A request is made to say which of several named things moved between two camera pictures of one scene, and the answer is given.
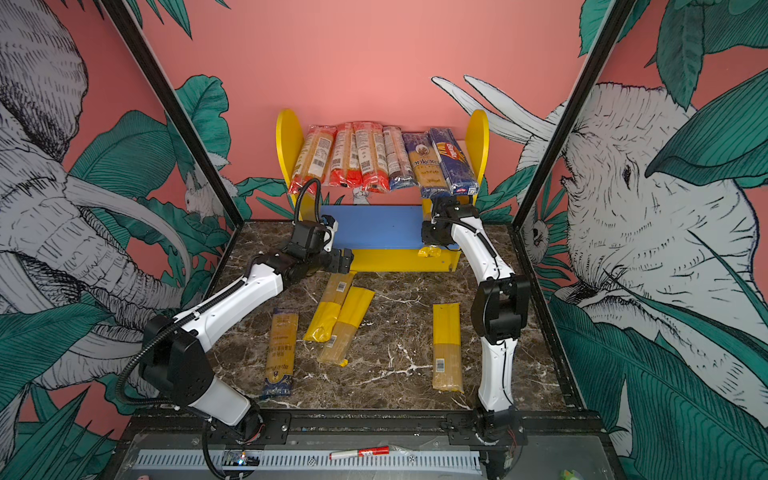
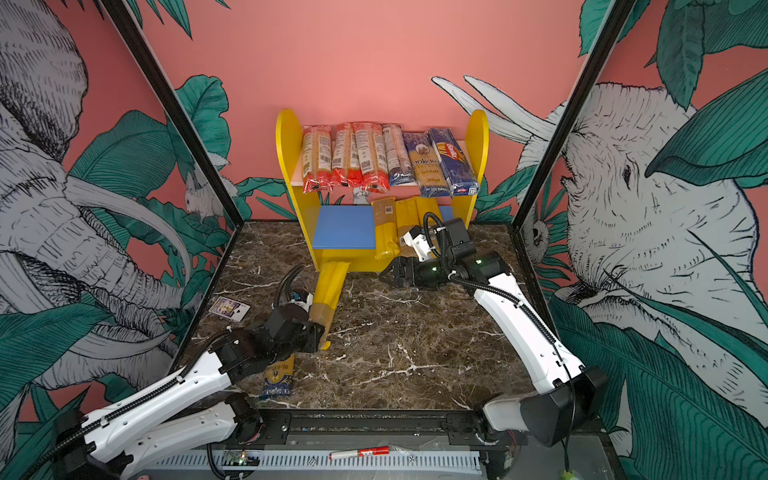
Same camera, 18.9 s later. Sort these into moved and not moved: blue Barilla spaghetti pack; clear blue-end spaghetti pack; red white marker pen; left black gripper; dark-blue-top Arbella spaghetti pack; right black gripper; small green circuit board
Moved: left black gripper; right black gripper
Not moved: small green circuit board; clear blue-end spaghetti pack; blue Barilla spaghetti pack; red white marker pen; dark-blue-top Arbella spaghetti pack
